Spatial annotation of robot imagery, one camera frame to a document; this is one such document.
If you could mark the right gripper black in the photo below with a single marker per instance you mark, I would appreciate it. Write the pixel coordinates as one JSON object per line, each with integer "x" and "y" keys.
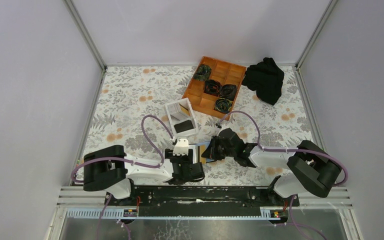
{"x": 210, "y": 153}

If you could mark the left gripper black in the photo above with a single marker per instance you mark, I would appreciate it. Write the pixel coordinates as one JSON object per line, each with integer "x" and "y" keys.
{"x": 187, "y": 159}

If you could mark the white plastic card box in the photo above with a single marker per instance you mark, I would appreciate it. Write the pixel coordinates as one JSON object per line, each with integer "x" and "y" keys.
{"x": 172, "y": 121}

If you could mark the black leather card holder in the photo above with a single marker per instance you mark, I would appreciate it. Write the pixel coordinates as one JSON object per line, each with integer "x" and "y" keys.
{"x": 197, "y": 153}

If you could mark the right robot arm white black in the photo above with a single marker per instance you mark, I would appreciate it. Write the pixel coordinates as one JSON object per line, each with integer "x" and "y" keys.
{"x": 312, "y": 169}

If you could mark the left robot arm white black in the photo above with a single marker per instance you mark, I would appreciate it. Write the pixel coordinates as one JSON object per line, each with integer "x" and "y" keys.
{"x": 113, "y": 170}

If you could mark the black card in box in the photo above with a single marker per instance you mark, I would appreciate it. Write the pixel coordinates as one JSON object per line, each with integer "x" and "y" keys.
{"x": 184, "y": 126}

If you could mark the dark rolled item bottom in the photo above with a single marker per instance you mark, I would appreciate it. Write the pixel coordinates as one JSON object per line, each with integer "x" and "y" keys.
{"x": 223, "y": 105}

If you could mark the dark rolled item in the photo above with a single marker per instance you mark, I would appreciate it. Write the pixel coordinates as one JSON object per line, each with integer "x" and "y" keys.
{"x": 228, "y": 91}
{"x": 212, "y": 87}
{"x": 223, "y": 105}
{"x": 202, "y": 73}

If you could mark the dark rolled item right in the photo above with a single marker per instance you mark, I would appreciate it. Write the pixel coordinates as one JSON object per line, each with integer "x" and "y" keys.
{"x": 228, "y": 91}

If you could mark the dark rolled item middle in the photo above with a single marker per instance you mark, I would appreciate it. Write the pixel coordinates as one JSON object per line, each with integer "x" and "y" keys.
{"x": 212, "y": 87}

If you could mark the orange compartment tray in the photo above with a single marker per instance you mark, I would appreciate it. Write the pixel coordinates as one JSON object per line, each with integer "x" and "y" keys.
{"x": 223, "y": 72}

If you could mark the dark rolled item top left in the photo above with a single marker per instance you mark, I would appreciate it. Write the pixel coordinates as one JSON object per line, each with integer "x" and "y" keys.
{"x": 202, "y": 73}

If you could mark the black crumpled cloth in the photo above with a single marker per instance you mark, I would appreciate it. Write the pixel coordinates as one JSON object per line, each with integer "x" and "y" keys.
{"x": 266, "y": 79}

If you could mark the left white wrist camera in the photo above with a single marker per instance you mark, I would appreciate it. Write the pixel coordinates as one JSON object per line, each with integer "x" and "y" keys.
{"x": 181, "y": 147}

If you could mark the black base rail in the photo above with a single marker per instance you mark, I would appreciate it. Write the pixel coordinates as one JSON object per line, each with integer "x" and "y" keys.
{"x": 203, "y": 199}

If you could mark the slotted cable duct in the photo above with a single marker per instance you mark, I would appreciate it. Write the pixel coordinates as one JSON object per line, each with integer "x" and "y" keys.
{"x": 134, "y": 214}

